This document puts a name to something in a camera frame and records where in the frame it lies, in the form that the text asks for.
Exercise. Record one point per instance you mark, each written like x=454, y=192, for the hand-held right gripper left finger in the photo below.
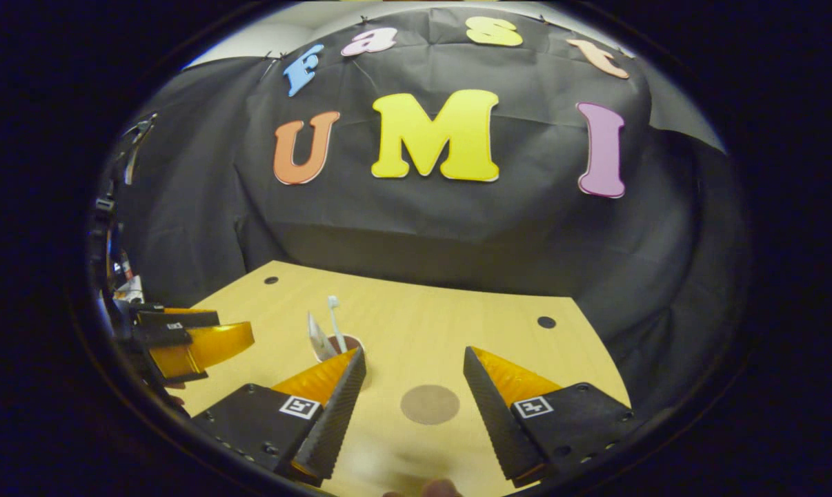
x=333, y=414

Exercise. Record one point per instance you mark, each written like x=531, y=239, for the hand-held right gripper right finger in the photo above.
x=495, y=414

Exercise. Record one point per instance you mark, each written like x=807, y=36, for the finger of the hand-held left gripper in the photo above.
x=202, y=345
x=161, y=328

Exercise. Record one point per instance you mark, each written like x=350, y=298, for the round brown coaster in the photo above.
x=430, y=404

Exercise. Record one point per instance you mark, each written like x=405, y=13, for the beige cup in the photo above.
x=350, y=343

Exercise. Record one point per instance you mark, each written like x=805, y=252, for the white toothpaste tube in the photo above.
x=318, y=339

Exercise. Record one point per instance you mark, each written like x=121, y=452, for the pale green toothbrush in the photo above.
x=336, y=324

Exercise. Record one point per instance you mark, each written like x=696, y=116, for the wooden desktop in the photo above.
x=423, y=324

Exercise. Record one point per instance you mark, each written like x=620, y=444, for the black backdrop cloth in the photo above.
x=423, y=221

